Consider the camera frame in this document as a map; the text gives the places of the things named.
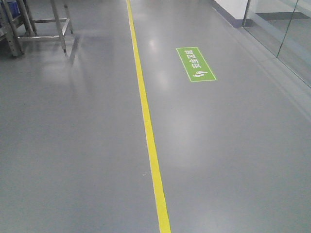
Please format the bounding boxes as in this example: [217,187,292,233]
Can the glass door panel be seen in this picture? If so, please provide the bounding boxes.
[243,0,311,85]

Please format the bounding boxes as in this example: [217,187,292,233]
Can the green floor safety sign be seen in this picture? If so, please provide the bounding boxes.
[176,47,217,82]

